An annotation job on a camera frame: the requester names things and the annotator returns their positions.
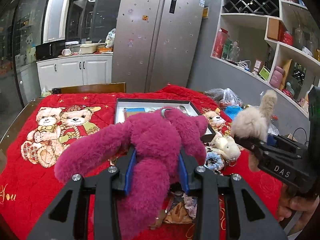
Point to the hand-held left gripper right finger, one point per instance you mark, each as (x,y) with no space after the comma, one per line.
(183,177)

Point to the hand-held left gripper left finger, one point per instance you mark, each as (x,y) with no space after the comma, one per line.
(130,172)

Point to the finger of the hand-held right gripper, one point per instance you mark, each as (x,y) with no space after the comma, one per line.
(250,143)

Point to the beige plush toy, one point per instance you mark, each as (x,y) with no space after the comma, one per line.
(250,122)

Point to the cream plush toy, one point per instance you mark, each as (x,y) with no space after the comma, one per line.
(226,146)

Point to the magenta plush bear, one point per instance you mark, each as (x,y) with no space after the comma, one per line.
(155,140)

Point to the black framed tray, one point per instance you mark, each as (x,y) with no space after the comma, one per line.
(120,110)

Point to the person's right hand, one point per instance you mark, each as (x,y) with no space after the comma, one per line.
(292,205)

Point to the blue box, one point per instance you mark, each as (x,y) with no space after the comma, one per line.
(274,140)

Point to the blue scrunchie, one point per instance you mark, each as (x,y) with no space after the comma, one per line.
(213,161)

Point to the blue plastic bag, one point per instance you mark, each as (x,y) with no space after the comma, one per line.
(233,112)

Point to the clear plastic bag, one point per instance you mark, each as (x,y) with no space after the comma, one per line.
(231,97)

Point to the blue card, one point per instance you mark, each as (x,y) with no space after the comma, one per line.
(135,110)

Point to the dark plastic bag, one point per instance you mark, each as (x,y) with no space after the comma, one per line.
(212,93)

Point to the green framed card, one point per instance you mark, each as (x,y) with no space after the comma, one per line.
(264,73)

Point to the pink case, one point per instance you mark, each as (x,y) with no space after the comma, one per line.
(277,77)

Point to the brown paper bag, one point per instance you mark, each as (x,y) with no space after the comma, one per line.
(286,73)

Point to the clear glass bottle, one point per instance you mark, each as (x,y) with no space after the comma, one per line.
(235,52)

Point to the wooden chair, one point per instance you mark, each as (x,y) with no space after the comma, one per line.
(90,88)

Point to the green box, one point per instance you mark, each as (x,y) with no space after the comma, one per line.
(227,50)

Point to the tall red box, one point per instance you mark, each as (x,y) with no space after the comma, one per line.
(220,43)

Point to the red printed blanket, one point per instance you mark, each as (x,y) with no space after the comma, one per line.
(25,180)

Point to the red tin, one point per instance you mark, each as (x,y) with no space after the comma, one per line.
(287,38)

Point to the white kitchen cabinet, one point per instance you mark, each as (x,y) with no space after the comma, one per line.
(70,72)

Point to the large glass jar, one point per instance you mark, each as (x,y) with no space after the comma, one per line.
(298,37)

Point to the brown cardboard box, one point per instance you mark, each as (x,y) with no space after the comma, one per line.
(273,28)

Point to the white pot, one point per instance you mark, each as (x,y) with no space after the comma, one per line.
(88,48)

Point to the silver double-door fridge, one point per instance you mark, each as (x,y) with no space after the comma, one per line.
(155,42)

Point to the white mug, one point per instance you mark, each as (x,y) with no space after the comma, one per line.
(65,52)

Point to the row of wine bottles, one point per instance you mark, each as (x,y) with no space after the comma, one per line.
(250,2)

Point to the black microwave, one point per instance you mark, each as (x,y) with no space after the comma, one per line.
(48,50)

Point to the dark kitchen window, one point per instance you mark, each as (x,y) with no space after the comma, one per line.
(100,17)

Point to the glass sliding door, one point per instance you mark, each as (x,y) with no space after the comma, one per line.
(30,17)

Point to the brown picture frame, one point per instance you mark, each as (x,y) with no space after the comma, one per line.
(257,66)

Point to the white wall shelf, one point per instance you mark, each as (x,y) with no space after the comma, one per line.
(272,52)

